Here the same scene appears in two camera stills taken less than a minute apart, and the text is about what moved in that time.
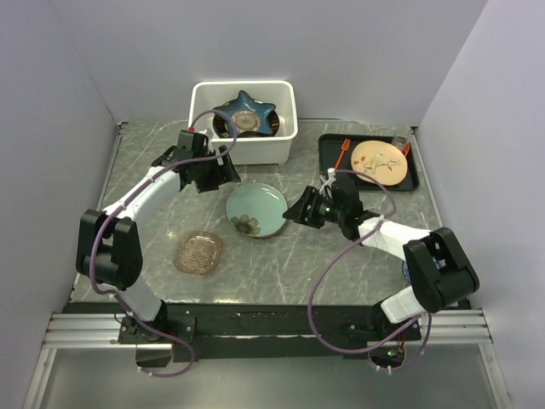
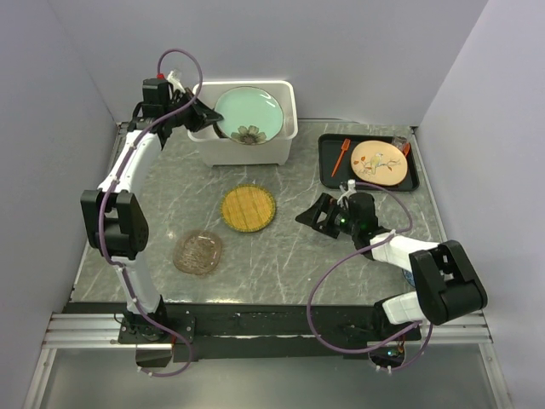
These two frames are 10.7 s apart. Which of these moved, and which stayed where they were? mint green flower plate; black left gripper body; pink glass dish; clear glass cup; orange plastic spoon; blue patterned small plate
Moved: black left gripper body; mint green flower plate
Stayed: blue patterned small plate; pink glass dish; clear glass cup; orange plastic spoon
